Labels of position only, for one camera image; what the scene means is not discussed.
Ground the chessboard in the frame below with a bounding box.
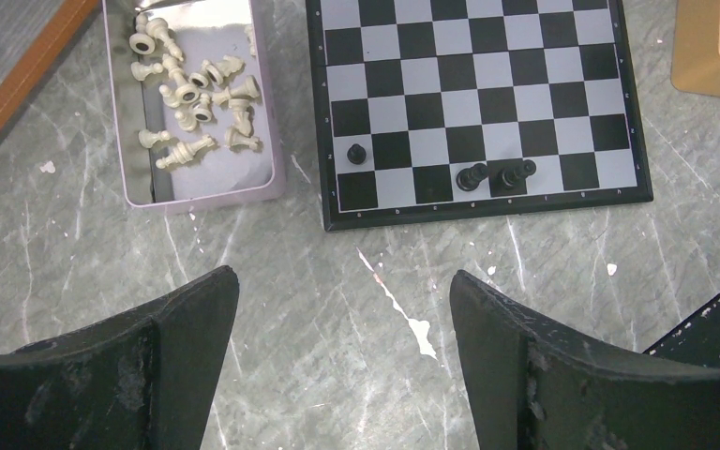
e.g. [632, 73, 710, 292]
[306, 0, 653, 232]

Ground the wooden shelf rack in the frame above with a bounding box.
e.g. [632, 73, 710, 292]
[0, 0, 100, 133]

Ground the pink tin of white pieces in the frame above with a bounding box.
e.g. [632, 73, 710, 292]
[103, 1, 286, 214]

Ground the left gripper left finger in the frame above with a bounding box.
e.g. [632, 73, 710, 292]
[0, 265, 239, 449]

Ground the black chess king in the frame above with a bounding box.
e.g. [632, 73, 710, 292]
[495, 159, 537, 190]

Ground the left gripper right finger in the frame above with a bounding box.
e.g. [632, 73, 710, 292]
[449, 271, 720, 449]

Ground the gold tin of black pieces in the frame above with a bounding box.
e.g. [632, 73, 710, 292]
[670, 1, 720, 98]

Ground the black chess queen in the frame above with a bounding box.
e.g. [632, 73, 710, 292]
[456, 163, 489, 192]

